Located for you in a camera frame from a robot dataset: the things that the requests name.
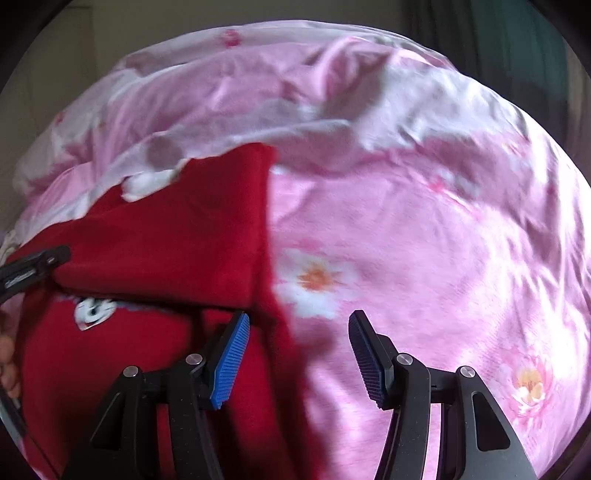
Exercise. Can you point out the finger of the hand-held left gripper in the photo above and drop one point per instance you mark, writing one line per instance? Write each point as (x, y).
(32, 270)

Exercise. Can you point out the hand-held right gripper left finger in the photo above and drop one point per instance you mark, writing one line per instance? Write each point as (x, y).
(228, 364)

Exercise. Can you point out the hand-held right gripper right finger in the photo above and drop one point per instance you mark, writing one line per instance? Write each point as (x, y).
(369, 364)

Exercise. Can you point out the red fleece garment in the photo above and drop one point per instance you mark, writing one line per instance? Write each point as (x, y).
(161, 240)

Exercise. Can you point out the person's left hand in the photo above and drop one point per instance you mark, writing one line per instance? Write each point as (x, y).
(8, 355)

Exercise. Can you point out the pink floral bed sheet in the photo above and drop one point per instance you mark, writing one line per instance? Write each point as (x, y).
(415, 258)

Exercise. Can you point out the pink floral duvet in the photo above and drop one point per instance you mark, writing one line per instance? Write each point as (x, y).
(286, 106)

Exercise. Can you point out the grey curtain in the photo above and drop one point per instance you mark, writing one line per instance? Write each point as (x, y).
(498, 32)

